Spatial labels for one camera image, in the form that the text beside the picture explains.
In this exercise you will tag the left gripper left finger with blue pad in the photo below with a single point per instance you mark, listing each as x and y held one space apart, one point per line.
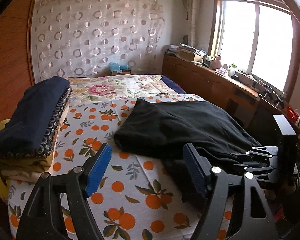
85 180

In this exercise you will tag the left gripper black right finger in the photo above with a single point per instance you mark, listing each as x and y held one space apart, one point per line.
206 178

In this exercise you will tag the black Superman t-shirt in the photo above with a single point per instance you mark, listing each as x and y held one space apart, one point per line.
161 130

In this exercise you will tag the orange fruit print sheet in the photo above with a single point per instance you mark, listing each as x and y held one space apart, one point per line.
136 198

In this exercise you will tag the folded patterned garment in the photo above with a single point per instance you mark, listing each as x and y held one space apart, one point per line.
49 138

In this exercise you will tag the wooden sideboard cabinet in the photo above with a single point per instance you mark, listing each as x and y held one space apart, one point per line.
240 101

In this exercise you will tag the folded beige garments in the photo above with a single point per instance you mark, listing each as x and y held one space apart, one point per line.
30 169

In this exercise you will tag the folded navy garment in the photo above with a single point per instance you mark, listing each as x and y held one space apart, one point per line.
23 134

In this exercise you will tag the floral bedspread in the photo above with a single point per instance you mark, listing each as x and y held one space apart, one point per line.
107 88

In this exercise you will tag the navy blue blanket on bed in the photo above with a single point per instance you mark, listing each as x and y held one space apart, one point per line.
174 86

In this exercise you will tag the yellow plush toy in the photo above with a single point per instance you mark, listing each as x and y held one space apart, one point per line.
4 181

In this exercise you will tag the pink figurine on sideboard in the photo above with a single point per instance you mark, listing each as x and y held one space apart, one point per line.
215 63

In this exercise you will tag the blue tissue box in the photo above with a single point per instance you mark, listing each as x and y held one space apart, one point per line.
117 69

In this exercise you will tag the pile of papers and boxes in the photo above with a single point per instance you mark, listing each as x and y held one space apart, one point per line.
185 52

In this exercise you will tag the wooden slatted wardrobe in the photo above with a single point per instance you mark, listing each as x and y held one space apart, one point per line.
16 74

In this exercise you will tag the sheer curtain with circles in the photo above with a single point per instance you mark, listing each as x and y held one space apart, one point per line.
82 38

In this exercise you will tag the rolled patterned window curtain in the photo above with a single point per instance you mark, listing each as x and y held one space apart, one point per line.
192 15

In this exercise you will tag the window with wooden frame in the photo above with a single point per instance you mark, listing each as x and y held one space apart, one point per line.
261 37

